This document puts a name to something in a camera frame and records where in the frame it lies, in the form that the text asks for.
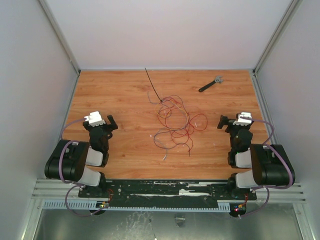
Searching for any yellow wire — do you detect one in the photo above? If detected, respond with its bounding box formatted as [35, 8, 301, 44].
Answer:
[154, 98, 191, 121]

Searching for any red wire tangle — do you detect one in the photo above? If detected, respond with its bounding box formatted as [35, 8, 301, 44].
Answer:
[157, 94, 209, 157]

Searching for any purple dark wire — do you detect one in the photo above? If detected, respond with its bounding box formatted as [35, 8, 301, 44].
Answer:
[152, 96, 195, 151]

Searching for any black zip tie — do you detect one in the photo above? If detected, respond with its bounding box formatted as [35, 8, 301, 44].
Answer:
[144, 67, 163, 103]

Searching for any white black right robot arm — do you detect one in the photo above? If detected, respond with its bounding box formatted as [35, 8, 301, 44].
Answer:
[217, 112, 296, 199]

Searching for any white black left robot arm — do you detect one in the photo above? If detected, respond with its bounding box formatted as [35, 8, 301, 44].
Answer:
[44, 111, 118, 198]

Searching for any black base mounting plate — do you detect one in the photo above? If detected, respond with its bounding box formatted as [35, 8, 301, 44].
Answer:
[78, 179, 257, 209]

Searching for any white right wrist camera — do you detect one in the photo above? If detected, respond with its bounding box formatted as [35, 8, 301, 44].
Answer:
[233, 112, 253, 126]

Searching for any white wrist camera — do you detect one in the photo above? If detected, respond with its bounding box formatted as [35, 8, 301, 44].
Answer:
[84, 111, 106, 127]
[233, 112, 253, 126]

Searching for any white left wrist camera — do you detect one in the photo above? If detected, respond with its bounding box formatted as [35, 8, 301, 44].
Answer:
[84, 111, 106, 127]

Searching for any adjustable wrench black handle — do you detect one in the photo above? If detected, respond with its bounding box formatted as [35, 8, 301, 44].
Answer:
[198, 75, 224, 93]

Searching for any aluminium frame rail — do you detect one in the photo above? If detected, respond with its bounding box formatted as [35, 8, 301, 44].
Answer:
[31, 178, 86, 200]

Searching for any grey slotted cable duct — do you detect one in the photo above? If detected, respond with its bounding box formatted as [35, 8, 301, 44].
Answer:
[41, 199, 231, 213]

